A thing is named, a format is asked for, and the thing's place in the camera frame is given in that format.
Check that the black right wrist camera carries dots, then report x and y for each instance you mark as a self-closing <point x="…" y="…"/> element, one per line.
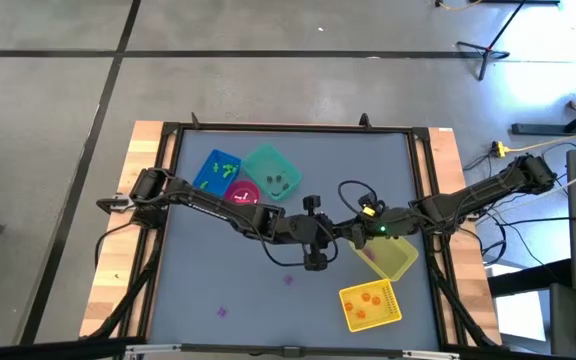
<point x="370" y="204"/>

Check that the yellow perforated plastic basket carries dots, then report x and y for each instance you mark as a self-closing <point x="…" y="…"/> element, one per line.
<point x="388" y="320"/>

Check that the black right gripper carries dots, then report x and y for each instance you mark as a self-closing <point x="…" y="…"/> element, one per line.
<point x="388" y="225"/>

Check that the yellow power strip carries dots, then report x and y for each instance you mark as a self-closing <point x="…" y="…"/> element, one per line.
<point x="498" y="148"/>

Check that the black tripod stand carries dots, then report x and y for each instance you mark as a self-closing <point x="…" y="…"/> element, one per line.
<point x="484" y="62"/>

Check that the wooden table side board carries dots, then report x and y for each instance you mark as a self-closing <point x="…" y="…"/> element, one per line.
<point x="100" y="295"/>
<point x="473" y="290"/>

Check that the black metal table frame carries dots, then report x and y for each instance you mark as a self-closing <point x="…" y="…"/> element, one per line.
<point x="293" y="128"/>

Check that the translucent yellow plastic bin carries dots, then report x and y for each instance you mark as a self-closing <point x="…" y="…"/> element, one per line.
<point x="393" y="260"/>

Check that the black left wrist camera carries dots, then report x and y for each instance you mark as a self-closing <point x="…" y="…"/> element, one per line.
<point x="315" y="262"/>

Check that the small orange plastic pumpkin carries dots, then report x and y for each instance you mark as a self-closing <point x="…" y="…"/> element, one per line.
<point x="361" y="314"/>
<point x="365" y="296"/>
<point x="376" y="300"/>
<point x="349" y="306"/>

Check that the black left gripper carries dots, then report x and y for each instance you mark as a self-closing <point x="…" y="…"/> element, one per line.
<point x="313" y="230"/>

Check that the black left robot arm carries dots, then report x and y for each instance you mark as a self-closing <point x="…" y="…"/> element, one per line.
<point x="208" y="202"/>

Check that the small purple plastic decoration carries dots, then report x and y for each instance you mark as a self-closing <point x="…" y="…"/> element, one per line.
<point x="372" y="256"/>
<point x="222" y="312"/>
<point x="288" y="280"/>

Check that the black desk beam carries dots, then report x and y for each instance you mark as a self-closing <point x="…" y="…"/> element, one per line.
<point x="528" y="279"/>

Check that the dark grey box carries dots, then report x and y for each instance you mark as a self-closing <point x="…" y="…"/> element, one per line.
<point x="565" y="320"/>

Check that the black rig bar silver brackets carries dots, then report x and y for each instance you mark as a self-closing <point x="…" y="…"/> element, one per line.
<point x="288" y="352"/>

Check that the teal plastic bin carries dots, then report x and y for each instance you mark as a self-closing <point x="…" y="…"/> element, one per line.
<point x="263" y="162"/>

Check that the blue plastic basket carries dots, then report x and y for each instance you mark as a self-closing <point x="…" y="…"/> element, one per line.
<point x="208" y="175"/>

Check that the black desk foot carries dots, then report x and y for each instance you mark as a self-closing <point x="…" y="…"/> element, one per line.
<point x="538" y="130"/>

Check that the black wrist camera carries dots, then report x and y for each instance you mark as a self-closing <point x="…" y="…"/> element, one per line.
<point x="315" y="262"/>
<point x="370" y="204"/>

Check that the pink round plastic bowl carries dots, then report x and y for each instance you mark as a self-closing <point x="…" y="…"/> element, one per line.
<point x="248" y="189"/>

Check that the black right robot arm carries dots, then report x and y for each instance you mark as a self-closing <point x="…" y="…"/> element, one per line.
<point x="483" y="192"/>

